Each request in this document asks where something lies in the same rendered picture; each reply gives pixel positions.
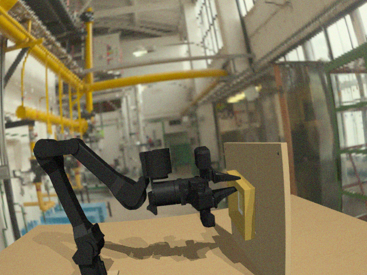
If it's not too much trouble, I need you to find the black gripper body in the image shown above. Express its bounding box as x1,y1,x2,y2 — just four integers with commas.
173,146,215,227

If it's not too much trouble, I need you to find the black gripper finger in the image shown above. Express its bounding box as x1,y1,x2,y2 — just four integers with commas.
209,165,241,184
212,186,238,209

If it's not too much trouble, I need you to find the olive-yellow rectangular frame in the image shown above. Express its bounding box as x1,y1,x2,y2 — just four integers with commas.
227,170,256,241

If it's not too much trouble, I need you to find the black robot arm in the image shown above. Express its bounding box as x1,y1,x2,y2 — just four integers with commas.
33,138,213,275

